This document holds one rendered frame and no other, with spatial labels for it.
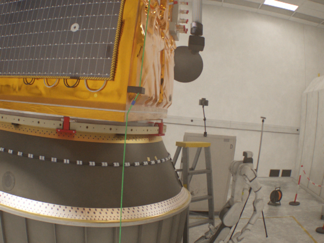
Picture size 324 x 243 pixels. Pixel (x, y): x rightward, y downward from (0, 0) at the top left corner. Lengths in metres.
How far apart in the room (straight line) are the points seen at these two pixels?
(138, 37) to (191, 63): 8.24
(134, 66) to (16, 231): 1.23
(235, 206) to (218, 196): 3.29
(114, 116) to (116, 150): 0.45
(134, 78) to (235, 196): 1.47
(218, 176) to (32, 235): 4.51
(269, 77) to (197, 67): 2.33
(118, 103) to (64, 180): 0.57
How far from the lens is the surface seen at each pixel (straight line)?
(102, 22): 1.76
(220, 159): 5.96
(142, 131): 2.27
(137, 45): 1.77
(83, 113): 1.77
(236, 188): 2.81
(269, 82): 10.21
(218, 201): 6.11
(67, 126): 1.99
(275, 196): 7.16
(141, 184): 2.18
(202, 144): 3.84
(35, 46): 1.89
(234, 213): 2.82
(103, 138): 2.11
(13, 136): 2.12
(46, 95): 1.86
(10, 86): 2.00
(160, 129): 2.46
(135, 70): 1.76
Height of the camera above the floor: 1.82
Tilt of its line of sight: 1 degrees down
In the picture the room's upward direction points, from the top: 5 degrees clockwise
